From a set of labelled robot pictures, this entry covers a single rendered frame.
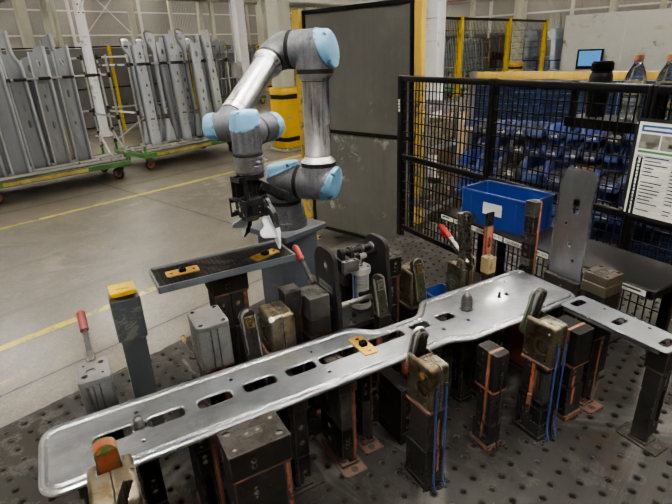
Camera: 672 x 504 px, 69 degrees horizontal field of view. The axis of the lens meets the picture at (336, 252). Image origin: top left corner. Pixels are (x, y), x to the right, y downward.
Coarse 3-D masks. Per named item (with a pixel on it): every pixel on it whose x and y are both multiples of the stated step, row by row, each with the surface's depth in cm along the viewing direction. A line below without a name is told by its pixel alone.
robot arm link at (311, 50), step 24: (288, 48) 150; (312, 48) 147; (336, 48) 153; (312, 72) 150; (312, 96) 154; (312, 120) 156; (312, 144) 159; (312, 168) 160; (336, 168) 162; (312, 192) 164; (336, 192) 167
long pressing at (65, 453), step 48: (480, 288) 148; (528, 288) 146; (336, 336) 126; (432, 336) 124; (480, 336) 124; (192, 384) 110; (240, 384) 109; (288, 384) 109; (336, 384) 109; (48, 432) 97; (96, 432) 97; (144, 432) 97; (192, 432) 96; (48, 480) 86
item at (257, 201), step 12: (240, 180) 122; (252, 180) 127; (240, 192) 125; (252, 192) 126; (264, 192) 129; (240, 204) 125; (252, 204) 125; (264, 204) 128; (240, 216) 127; (252, 216) 126
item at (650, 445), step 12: (648, 360) 120; (660, 360) 118; (648, 372) 121; (660, 372) 118; (648, 384) 122; (660, 384) 119; (648, 396) 123; (660, 396) 124; (636, 408) 126; (648, 408) 124; (660, 408) 125; (636, 420) 127; (648, 420) 124; (624, 432) 131; (636, 432) 128; (648, 432) 125; (636, 444) 127; (648, 444) 127; (660, 444) 127
